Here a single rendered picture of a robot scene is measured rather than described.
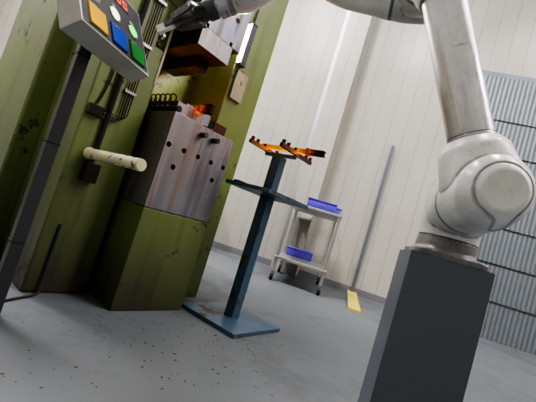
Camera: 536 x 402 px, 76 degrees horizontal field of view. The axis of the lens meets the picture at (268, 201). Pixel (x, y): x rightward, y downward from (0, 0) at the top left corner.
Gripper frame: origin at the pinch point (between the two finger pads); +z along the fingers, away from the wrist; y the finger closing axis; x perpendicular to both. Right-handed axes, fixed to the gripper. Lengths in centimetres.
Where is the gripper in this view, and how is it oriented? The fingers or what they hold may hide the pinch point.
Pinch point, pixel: (166, 26)
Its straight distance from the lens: 143.8
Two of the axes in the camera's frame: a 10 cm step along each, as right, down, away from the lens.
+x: -2.1, -9.6, 1.9
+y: 2.3, 1.4, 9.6
